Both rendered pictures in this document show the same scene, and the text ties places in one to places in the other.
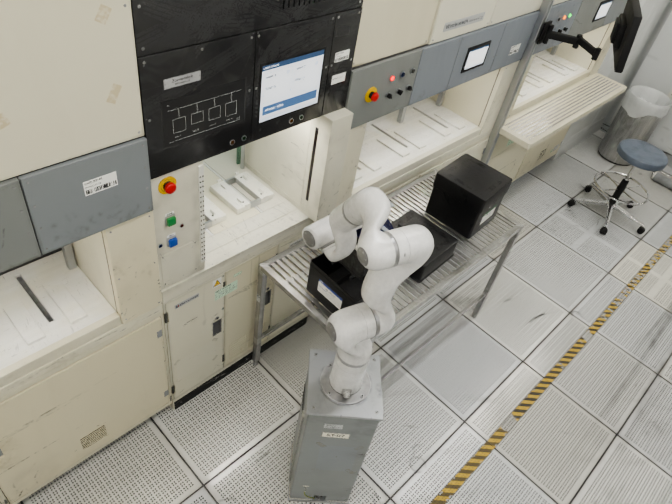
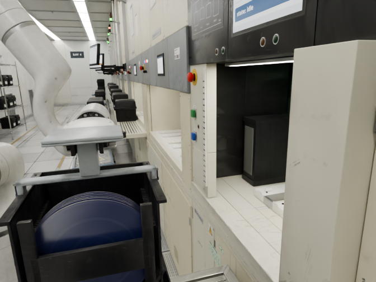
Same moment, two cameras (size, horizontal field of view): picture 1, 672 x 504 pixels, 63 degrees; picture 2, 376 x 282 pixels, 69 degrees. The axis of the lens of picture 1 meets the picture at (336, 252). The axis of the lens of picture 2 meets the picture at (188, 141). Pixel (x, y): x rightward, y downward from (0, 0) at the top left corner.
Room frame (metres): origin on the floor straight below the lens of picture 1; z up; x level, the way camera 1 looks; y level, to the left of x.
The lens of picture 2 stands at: (2.04, -0.36, 1.37)
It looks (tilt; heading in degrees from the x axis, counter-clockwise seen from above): 14 degrees down; 126
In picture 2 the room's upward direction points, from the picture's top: 1 degrees counter-clockwise
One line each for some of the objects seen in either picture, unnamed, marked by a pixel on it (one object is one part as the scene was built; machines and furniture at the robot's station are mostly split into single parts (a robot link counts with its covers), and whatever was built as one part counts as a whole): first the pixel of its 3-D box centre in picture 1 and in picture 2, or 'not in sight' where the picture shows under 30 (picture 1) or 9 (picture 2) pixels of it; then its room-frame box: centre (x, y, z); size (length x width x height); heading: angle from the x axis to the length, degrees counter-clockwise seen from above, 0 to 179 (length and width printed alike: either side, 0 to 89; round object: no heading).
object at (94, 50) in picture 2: not in sight; (107, 58); (-1.17, 2.15, 1.59); 0.50 x 0.41 x 0.36; 53
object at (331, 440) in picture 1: (330, 432); not in sight; (1.18, -0.13, 0.38); 0.28 x 0.28 x 0.76; 8
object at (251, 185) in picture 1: (242, 191); not in sight; (2.00, 0.49, 0.89); 0.22 x 0.21 x 0.04; 53
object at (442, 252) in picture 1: (415, 242); not in sight; (1.98, -0.36, 0.83); 0.29 x 0.29 x 0.13; 55
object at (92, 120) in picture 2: not in sight; (90, 131); (1.55, -0.03, 1.25); 0.11 x 0.10 x 0.07; 142
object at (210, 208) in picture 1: (192, 212); (291, 197); (1.79, 0.65, 0.89); 0.22 x 0.21 x 0.04; 53
